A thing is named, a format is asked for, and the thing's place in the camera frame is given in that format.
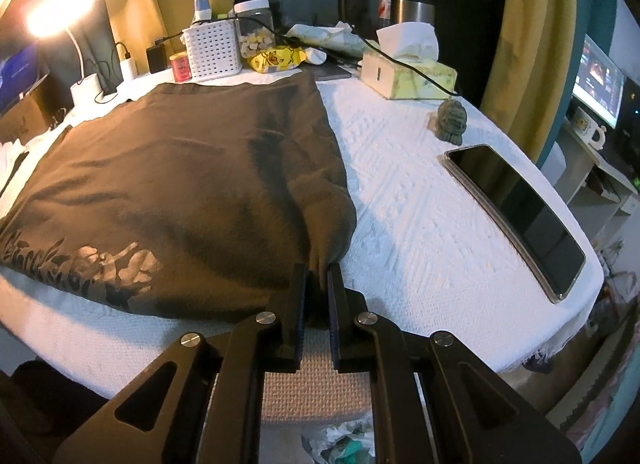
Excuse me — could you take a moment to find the black cable across basket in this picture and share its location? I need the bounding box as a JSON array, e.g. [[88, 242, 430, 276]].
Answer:
[[154, 16, 461, 95]]

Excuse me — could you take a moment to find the white usb charger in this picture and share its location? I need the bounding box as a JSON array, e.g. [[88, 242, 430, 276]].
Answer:
[[119, 58, 138, 81]]

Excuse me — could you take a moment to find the white desk lamp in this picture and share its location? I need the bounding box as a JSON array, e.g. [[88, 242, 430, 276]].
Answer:
[[24, 0, 106, 108]]

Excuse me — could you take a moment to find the red can gold lid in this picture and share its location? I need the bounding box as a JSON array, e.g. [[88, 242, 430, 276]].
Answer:
[[169, 50, 192, 83]]

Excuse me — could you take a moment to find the tablet with blue screen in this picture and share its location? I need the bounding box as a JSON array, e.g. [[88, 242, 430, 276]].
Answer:
[[0, 43, 50, 114]]

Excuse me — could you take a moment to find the white side desk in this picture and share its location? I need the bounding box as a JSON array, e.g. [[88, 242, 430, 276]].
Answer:
[[541, 126, 639, 249]]

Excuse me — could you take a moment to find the stainless steel thermos cup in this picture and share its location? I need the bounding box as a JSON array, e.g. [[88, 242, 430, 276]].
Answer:
[[390, 0, 435, 24]]

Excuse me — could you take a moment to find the black power adapter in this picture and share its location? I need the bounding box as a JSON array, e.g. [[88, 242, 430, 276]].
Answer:
[[145, 43, 168, 73]]

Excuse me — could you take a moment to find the black smartphone on table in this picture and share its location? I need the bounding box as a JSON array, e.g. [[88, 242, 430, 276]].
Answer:
[[442, 143, 586, 303]]

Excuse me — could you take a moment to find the white perforated plastic basket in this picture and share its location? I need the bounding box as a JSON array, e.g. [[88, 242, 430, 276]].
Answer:
[[182, 20, 242, 82]]

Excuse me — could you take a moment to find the green turtle figurine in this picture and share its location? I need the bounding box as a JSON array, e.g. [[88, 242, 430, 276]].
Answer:
[[434, 99, 468, 146]]

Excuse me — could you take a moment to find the black strap on table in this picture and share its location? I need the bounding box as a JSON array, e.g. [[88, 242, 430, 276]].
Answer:
[[0, 151, 30, 200]]

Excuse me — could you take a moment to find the white spray bottle blue cap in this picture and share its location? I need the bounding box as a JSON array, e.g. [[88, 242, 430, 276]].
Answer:
[[192, 0, 212, 24]]

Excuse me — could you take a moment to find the yellow snack bag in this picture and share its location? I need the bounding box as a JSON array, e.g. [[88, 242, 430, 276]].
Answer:
[[248, 46, 306, 74]]

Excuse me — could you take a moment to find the yellow curtain right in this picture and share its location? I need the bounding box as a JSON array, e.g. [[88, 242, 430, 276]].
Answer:
[[480, 0, 577, 162]]

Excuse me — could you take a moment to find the clear jar white lid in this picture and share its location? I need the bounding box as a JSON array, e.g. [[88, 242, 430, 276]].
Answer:
[[233, 0, 276, 60]]

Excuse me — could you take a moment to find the computer monitor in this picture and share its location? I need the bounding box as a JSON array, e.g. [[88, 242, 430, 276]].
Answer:
[[573, 34, 625, 129]]

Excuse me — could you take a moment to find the white mug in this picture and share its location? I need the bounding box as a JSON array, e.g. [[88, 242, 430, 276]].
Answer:
[[570, 108, 606, 151]]

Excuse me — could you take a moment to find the brown cardboard box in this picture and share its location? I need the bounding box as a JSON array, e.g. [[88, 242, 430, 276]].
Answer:
[[0, 93, 61, 145]]

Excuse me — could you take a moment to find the dark brown t-shirt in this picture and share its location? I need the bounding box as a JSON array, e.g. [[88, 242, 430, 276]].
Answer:
[[1, 73, 357, 321]]

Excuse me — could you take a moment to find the tissue box with tissue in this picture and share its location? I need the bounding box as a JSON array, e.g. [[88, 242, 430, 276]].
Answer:
[[359, 21, 458, 100]]

